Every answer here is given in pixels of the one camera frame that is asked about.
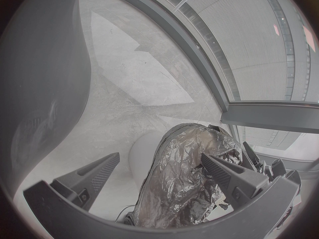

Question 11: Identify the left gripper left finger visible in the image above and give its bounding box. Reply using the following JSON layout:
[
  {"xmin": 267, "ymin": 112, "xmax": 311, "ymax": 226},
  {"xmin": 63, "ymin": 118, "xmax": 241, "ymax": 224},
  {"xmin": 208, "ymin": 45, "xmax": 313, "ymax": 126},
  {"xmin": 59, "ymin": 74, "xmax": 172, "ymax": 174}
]
[{"xmin": 51, "ymin": 153, "xmax": 120, "ymax": 210}]

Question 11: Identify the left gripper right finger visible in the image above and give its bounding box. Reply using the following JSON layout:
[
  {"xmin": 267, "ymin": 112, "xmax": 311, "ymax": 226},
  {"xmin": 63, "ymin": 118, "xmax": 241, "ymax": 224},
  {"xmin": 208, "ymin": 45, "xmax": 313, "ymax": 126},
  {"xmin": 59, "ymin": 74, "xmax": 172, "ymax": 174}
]
[{"xmin": 201, "ymin": 153, "xmax": 271, "ymax": 206}]

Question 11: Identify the white trash bin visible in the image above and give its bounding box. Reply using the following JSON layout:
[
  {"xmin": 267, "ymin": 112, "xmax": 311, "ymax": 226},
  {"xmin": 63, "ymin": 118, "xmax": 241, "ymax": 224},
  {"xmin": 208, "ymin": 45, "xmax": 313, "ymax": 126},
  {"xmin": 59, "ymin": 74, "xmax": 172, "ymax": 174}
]
[{"xmin": 129, "ymin": 131, "xmax": 162, "ymax": 187}]

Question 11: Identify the dark grey round chair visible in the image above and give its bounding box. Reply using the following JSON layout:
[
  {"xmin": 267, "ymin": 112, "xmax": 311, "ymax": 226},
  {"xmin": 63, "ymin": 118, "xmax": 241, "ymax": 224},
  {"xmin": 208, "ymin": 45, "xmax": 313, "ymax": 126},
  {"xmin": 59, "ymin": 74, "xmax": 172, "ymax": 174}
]
[{"xmin": 0, "ymin": 0, "xmax": 93, "ymax": 184}]

